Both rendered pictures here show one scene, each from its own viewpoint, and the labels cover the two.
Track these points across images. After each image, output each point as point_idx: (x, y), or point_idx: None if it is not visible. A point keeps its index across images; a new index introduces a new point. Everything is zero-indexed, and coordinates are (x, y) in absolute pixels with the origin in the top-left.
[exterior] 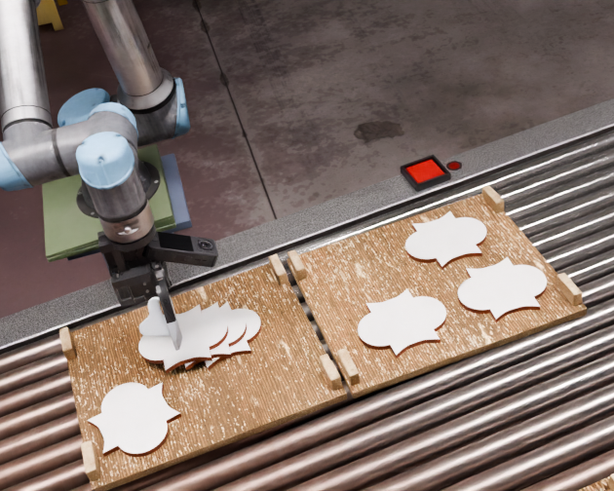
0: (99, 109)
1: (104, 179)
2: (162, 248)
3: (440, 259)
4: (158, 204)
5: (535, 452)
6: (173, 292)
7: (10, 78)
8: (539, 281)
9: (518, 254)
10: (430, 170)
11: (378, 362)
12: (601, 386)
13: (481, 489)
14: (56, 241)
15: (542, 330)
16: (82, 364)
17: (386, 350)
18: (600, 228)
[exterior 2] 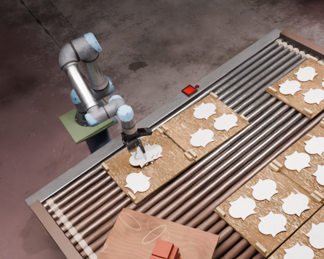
0: (113, 98)
1: (128, 118)
2: (139, 133)
3: (205, 117)
4: None
5: (248, 163)
6: None
7: (84, 94)
8: (235, 117)
9: (226, 111)
10: (191, 90)
11: (199, 150)
12: (258, 143)
13: (238, 176)
14: (76, 136)
15: (239, 131)
16: (112, 172)
17: (200, 146)
18: (245, 98)
